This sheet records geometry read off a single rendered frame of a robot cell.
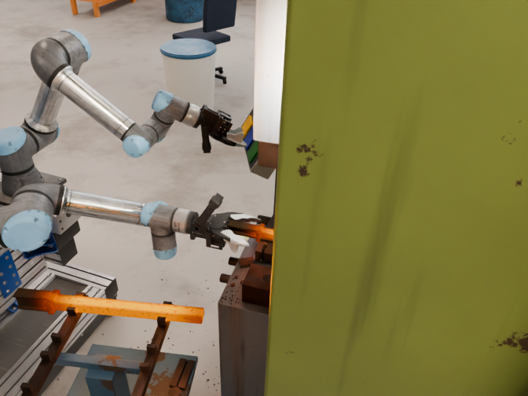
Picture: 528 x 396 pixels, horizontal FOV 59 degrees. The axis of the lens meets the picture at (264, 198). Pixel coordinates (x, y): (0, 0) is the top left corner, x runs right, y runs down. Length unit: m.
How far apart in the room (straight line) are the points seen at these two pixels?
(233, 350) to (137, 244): 1.61
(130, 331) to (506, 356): 1.91
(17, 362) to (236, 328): 1.11
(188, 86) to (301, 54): 3.61
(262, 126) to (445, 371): 0.59
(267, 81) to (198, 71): 3.14
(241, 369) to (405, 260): 0.87
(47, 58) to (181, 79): 2.58
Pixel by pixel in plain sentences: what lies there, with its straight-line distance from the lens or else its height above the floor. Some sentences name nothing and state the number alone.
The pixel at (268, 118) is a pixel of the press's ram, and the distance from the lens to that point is 1.01.
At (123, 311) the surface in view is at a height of 1.03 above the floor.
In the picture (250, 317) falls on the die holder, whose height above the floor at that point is 0.89.
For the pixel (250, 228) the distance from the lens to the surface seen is 1.34.
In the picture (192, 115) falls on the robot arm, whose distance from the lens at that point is 1.61.
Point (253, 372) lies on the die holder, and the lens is 1.46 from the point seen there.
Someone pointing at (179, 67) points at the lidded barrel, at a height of 0.49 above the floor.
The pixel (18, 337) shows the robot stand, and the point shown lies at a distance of 2.30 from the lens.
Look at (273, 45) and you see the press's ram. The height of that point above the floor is 1.58.
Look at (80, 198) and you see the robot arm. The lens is 1.54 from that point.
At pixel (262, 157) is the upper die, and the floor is 1.30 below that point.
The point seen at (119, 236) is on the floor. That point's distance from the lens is 2.98.
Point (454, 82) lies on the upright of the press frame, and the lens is 0.56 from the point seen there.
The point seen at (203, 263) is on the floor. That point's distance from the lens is 2.71.
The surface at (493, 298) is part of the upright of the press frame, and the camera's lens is 0.74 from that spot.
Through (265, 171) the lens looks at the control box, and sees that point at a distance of 1.70.
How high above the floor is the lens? 1.86
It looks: 35 degrees down
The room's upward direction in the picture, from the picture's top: 2 degrees clockwise
